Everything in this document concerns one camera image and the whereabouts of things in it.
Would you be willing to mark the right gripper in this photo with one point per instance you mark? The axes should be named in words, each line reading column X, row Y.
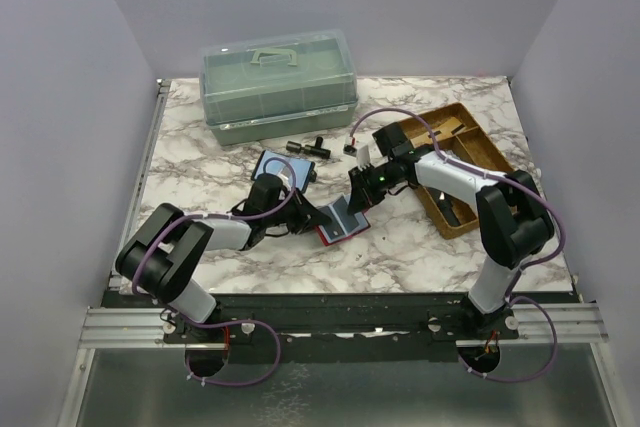
column 365, row 183

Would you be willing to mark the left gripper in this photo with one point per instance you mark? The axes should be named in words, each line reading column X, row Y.
column 300, row 212

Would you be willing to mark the red card holder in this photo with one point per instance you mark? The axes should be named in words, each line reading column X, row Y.
column 352, row 224

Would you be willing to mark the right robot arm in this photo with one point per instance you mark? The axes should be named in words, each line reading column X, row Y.
column 514, row 225

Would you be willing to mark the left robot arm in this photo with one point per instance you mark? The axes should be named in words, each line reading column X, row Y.
column 161, row 257

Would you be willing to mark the smartphone with blue screen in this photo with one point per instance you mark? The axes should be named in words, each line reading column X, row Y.
column 295, row 171

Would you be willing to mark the black T-shaped pipe fitting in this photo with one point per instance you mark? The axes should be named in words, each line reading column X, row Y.
column 316, row 149

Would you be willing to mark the black tool in tray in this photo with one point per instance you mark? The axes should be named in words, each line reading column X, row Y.
column 446, row 207

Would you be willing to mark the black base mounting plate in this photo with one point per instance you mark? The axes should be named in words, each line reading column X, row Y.
column 342, row 328

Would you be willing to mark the brown woven tray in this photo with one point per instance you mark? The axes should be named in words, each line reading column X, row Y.
column 458, row 170

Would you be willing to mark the green plastic storage box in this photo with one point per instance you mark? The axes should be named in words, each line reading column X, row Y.
column 278, row 86

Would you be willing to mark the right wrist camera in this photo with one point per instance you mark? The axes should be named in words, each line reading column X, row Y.
column 360, row 152

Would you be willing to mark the aluminium rail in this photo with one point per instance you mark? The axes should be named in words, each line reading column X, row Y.
column 131, row 328

